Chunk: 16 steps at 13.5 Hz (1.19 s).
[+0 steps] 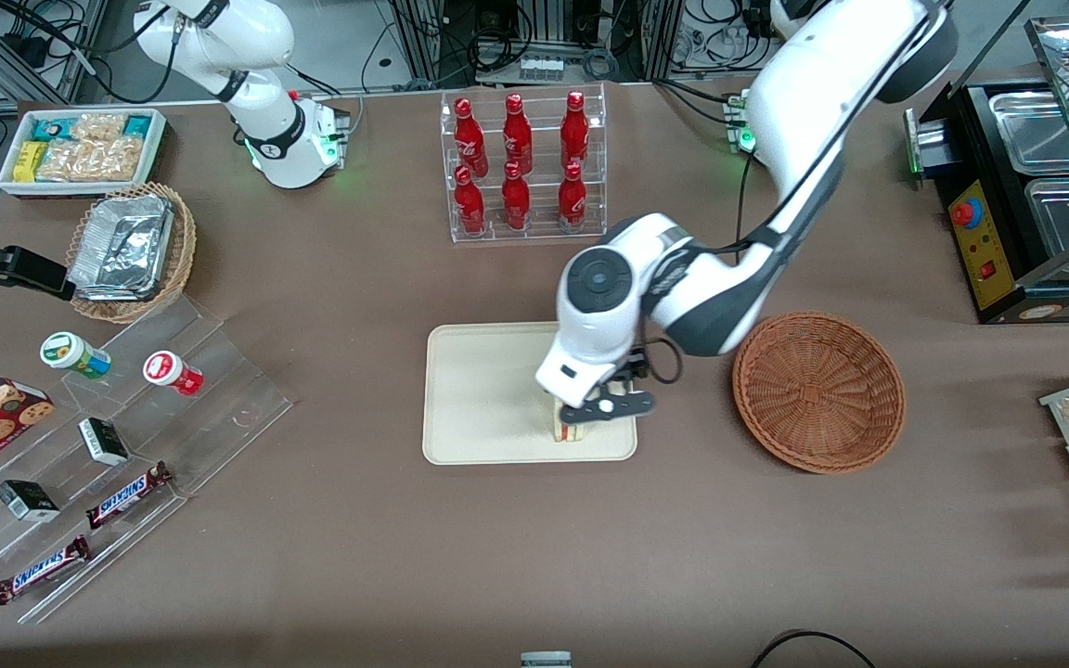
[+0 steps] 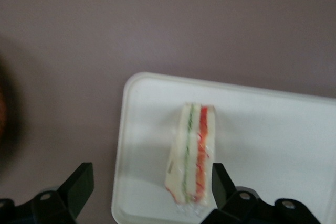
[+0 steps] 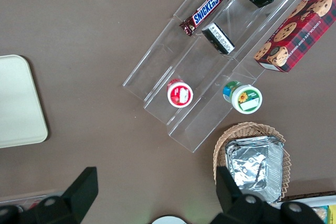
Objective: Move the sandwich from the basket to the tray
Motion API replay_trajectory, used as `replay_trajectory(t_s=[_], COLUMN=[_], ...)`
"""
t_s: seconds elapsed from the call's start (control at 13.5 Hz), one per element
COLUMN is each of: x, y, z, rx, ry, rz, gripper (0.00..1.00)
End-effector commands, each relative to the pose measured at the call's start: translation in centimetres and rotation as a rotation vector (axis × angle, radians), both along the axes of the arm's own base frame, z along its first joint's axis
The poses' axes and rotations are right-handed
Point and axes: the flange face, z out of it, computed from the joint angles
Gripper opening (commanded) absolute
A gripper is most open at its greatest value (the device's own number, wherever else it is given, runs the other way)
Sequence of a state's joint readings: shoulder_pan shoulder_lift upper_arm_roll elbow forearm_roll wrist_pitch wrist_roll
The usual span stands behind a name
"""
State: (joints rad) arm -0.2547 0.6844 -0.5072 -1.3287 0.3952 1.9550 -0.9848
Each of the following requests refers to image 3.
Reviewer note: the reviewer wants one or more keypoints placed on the clear acrylic stepped stand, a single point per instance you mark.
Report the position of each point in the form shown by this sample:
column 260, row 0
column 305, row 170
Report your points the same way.
column 157, row 66

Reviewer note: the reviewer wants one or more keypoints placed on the white rectangular bin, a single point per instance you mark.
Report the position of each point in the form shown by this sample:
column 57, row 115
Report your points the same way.
column 302, row 201

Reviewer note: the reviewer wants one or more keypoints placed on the green lid cup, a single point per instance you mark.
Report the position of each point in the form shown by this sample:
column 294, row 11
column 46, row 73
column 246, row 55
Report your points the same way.
column 245, row 99

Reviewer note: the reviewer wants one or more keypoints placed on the Snickers bar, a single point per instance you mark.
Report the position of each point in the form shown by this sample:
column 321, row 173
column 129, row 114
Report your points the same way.
column 204, row 11

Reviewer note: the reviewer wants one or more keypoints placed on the light tan wicker basket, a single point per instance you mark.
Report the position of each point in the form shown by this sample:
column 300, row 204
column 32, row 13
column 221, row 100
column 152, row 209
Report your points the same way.
column 249, row 129

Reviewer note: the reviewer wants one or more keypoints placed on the red plaid cookie box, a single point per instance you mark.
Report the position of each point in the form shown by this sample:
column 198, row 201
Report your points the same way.
column 296, row 32

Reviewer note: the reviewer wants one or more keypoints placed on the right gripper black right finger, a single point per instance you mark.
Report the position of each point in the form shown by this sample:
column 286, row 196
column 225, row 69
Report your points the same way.
column 236, row 208

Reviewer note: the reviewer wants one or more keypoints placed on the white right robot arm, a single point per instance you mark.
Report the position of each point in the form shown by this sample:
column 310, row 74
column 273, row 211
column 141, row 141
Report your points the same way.
column 168, row 221

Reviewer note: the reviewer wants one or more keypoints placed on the red lid cup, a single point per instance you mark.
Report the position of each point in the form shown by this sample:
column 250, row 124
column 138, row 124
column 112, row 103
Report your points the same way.
column 179, row 95

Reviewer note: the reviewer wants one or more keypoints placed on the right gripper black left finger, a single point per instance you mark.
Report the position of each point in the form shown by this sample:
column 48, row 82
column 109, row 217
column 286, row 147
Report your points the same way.
column 81, row 197

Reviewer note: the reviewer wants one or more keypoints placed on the yellow snack packet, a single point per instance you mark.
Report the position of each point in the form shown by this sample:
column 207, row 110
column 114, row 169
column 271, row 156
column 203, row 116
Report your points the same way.
column 332, row 214

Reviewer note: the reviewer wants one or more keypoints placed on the clear cracker bag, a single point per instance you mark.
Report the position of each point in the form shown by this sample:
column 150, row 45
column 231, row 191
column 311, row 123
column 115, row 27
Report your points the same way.
column 320, row 214

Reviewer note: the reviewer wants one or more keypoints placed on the cream plastic tray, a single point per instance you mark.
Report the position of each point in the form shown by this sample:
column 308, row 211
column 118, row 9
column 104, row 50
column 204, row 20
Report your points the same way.
column 18, row 103

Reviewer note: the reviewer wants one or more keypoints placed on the aluminium foil tray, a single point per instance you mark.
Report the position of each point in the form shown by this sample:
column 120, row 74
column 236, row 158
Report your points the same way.
column 249, row 166

